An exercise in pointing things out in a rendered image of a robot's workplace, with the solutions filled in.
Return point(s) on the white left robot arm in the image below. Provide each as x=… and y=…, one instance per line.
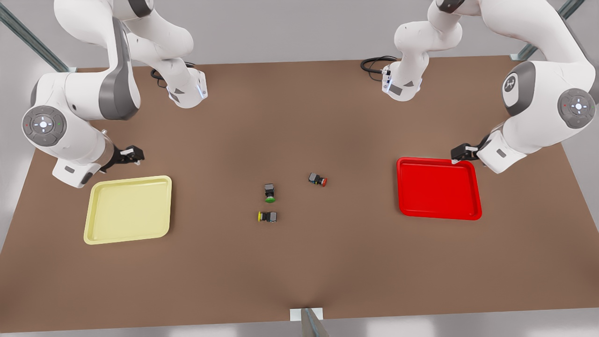
x=538, y=103

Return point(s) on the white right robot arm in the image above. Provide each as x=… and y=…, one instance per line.
x=70, y=98

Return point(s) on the yellow tray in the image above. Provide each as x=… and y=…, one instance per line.
x=128, y=209

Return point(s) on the green push-button switch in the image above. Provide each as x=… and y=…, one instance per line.
x=269, y=193

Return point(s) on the silver frame post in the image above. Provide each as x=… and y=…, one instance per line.
x=28, y=35
x=310, y=323
x=545, y=32

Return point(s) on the red push-button switch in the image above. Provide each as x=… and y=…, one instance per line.
x=317, y=179

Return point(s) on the yellow push-button switch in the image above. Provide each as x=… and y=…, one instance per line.
x=267, y=216

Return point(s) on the red tray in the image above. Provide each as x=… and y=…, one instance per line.
x=438, y=188

